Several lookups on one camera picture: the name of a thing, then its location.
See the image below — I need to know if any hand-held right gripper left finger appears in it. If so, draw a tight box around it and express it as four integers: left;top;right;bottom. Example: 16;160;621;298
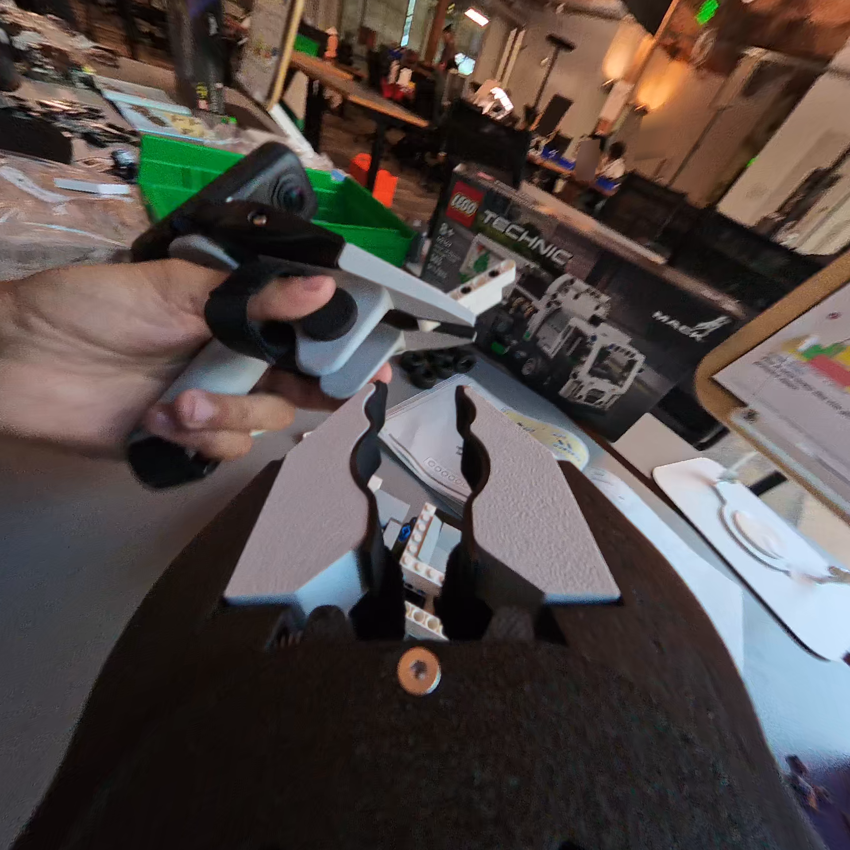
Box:
223;382;406;628

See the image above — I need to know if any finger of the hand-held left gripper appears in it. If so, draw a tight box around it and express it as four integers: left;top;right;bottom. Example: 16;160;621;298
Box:
382;319;478;354
335;242;479;328

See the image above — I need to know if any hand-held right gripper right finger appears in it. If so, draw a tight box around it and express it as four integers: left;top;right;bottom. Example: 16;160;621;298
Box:
444;386;624;625

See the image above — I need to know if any white lego subassembly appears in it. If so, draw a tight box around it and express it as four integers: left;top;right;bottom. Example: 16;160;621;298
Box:
446;258;519;318

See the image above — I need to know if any lego truck model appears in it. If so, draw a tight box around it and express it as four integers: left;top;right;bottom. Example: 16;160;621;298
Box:
367;475;467;644

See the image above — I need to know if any lego instruction booklet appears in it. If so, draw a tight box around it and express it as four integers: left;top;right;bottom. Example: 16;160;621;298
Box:
379;382;592;507

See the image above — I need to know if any lego set box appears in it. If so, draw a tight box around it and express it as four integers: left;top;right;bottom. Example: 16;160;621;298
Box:
420;162;750;444

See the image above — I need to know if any person's left hand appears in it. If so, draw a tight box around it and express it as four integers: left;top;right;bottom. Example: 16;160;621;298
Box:
0;258;394;460

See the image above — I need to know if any orange plastic object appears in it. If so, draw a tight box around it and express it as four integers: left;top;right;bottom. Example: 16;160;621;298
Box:
348;153;399;208

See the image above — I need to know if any green plastic bin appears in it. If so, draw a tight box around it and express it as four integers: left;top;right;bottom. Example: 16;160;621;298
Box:
137;131;418;268

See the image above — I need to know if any white board stand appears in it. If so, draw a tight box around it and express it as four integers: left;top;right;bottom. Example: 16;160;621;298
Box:
654;457;850;661

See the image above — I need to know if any wooden instruction board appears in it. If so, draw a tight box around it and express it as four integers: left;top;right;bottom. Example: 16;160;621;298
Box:
694;255;850;525
239;0;306;110

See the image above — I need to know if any clear plastic bag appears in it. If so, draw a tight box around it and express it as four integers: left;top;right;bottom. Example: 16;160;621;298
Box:
0;149;143;280

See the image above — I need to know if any printed instruction sheet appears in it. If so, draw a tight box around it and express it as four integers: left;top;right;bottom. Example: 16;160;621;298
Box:
714;282;850;495

